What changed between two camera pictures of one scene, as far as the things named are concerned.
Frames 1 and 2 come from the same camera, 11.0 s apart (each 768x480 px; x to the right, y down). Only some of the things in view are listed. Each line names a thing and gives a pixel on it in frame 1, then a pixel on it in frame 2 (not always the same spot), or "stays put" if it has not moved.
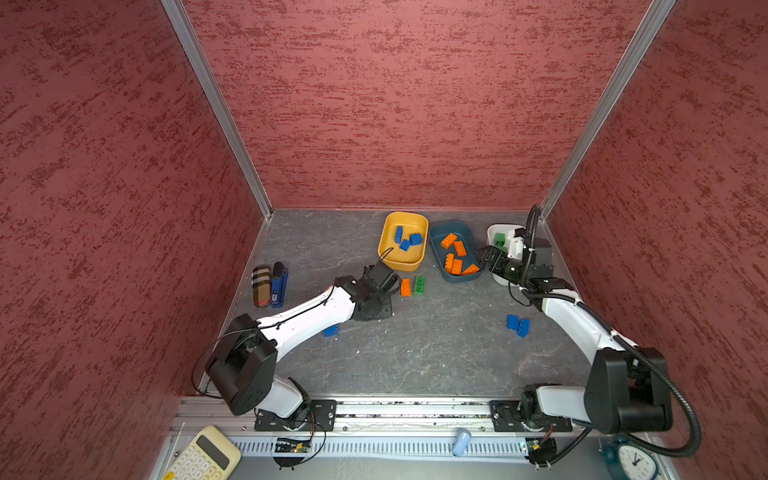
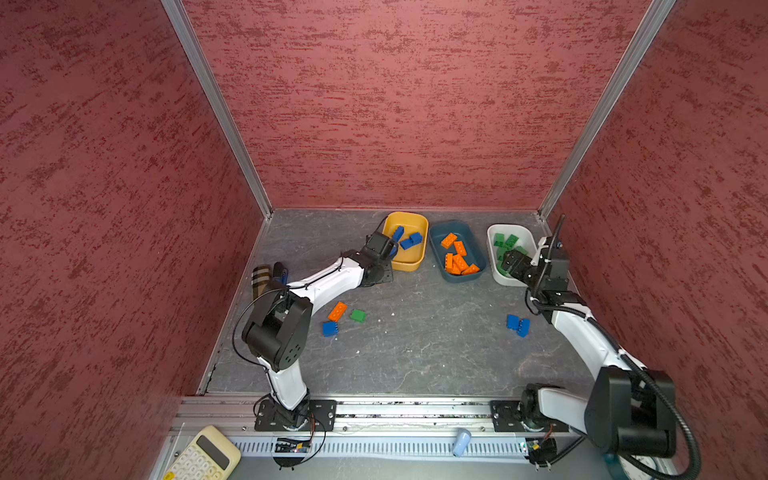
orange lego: (459, 246) stays put
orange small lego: (457, 266) to (473, 268)
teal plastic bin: (464, 233) stays put
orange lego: (448, 240) stays put
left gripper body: (381, 309) to (385, 273)
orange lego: (405, 287) to (459, 262)
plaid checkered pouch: (261, 280) stays put
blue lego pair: (521, 325) stays put
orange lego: (449, 263) stays put
